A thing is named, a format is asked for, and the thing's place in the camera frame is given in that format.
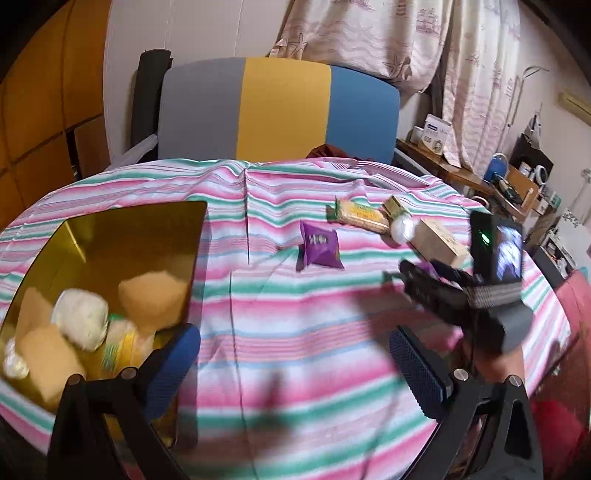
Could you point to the dark red cloth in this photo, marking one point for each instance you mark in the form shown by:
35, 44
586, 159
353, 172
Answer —
329, 151

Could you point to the wooden wardrobe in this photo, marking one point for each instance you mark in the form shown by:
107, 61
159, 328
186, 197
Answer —
52, 122

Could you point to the small green tea box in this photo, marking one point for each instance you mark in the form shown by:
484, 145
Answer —
395, 208

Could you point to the small purple snack packet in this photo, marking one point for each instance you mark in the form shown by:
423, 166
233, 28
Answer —
433, 268

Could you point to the person's right hand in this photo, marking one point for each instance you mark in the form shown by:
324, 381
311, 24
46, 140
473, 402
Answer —
496, 368

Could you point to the large rice cracker pack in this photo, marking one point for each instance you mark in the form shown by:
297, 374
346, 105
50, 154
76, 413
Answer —
125, 345

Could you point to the black camera with screen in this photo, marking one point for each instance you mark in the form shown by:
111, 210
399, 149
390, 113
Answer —
496, 249

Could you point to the wall air conditioner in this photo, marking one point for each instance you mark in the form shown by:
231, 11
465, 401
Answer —
575, 105

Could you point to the striped pink green bedsheet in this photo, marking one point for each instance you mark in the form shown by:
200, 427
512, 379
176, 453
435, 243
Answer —
294, 379

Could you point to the beige cardboard box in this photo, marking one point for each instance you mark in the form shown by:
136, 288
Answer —
434, 241

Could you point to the grey yellow blue chair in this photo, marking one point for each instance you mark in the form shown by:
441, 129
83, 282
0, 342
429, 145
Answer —
257, 110

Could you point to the black desk organizer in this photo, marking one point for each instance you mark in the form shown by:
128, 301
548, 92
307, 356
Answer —
531, 161

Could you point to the gold storage bin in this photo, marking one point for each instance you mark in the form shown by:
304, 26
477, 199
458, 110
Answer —
95, 252

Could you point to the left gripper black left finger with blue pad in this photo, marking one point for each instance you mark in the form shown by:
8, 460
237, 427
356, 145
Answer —
81, 446

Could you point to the small rice cracker pack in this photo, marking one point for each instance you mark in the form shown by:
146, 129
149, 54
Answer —
354, 214

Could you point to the pink patterned curtain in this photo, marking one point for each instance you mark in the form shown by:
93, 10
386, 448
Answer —
466, 51

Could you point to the wooden desk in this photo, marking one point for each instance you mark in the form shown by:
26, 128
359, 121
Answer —
437, 166

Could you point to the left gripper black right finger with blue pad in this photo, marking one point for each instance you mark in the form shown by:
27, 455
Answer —
508, 446

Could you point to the blue round container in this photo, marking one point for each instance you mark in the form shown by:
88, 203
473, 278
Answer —
498, 166

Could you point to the white blue box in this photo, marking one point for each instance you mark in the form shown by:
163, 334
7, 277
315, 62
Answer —
435, 134

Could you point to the white plastic bag ball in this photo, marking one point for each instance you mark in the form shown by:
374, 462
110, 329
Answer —
403, 228

